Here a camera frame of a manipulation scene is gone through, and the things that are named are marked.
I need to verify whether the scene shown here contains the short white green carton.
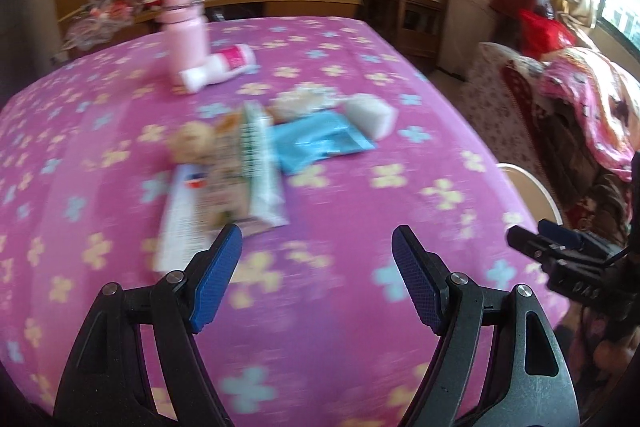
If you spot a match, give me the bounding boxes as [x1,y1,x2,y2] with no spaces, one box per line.
[205,114,261,238]

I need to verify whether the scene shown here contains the person's right hand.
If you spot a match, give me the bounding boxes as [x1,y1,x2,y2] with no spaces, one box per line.
[594,338,630,375]

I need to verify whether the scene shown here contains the blue plastic packet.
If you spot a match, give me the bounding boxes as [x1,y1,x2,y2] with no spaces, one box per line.
[272,109,377,175]

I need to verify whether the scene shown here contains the white box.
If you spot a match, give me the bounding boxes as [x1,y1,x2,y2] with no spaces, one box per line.
[152,164,221,273]

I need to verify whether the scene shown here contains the pink printed blanket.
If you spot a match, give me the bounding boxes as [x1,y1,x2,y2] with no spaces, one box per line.
[542,47,640,182]

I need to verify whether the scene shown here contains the dark red patterned cloth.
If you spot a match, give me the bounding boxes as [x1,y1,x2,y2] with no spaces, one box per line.
[502,59,551,142]

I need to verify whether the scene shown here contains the purple floral blanket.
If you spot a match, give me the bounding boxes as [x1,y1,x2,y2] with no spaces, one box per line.
[0,14,573,427]

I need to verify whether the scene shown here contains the long white green carton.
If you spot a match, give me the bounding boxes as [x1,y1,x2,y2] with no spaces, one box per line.
[240,101,291,228]

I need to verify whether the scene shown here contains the white foam block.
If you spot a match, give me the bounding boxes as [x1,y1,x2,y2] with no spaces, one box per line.
[345,93,399,142]

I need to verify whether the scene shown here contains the dark wooden rack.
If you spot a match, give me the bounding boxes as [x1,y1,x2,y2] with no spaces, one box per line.
[367,0,459,72]

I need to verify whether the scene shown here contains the clear wrapped snack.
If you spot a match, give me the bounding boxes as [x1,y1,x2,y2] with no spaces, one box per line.
[270,87,346,125]

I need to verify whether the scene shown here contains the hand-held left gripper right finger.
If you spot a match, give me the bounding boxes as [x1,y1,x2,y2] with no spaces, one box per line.
[391,224,581,427]

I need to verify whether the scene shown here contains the white tube with pink label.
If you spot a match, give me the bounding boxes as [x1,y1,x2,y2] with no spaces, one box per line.
[179,44,259,94]

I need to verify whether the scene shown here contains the red plastic bag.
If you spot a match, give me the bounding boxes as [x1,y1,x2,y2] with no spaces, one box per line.
[517,9,578,60]

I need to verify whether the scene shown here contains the floral covered sofa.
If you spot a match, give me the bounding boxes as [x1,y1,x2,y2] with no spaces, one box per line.
[462,42,640,408]

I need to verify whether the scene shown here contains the pink thermos bottle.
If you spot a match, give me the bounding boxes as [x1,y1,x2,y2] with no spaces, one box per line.
[159,0,211,86]

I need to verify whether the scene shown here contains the beige round bun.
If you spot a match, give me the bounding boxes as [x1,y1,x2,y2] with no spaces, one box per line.
[167,121,218,165]

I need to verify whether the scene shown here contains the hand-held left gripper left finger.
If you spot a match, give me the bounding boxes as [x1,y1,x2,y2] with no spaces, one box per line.
[52,223,244,427]

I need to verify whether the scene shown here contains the round white stool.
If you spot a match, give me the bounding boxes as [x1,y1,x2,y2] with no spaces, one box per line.
[496,163,563,228]

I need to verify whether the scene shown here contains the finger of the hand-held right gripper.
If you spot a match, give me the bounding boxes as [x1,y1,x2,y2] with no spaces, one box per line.
[537,218,601,253]
[506,226,561,265]

